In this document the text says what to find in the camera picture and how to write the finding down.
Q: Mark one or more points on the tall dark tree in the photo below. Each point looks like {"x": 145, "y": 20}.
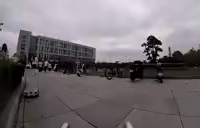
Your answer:
{"x": 152, "y": 46}

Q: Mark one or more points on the grey concrete kerb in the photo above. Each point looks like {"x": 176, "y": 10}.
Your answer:
{"x": 13, "y": 108}

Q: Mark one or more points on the robot's own part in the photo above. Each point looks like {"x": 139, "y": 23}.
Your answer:
{"x": 65, "y": 125}
{"x": 128, "y": 124}

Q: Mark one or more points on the bicycle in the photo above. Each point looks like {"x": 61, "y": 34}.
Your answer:
{"x": 108, "y": 74}

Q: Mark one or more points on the person on scooter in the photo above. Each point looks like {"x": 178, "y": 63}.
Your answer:
{"x": 159, "y": 71}

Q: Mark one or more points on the low grey wall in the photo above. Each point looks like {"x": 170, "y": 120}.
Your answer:
{"x": 181, "y": 71}

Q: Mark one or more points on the grey paved plaza ground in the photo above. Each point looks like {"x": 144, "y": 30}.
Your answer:
{"x": 121, "y": 96}

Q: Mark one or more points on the dark green hedge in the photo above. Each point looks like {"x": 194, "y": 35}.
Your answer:
{"x": 1, "y": 80}

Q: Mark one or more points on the row of dark trees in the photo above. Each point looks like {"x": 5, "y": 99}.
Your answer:
{"x": 194, "y": 56}

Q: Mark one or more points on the dark parked scooter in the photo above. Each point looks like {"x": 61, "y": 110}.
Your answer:
{"x": 135, "y": 71}

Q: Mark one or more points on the long grey multi-storey building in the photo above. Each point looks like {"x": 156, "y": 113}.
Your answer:
{"x": 54, "y": 48}

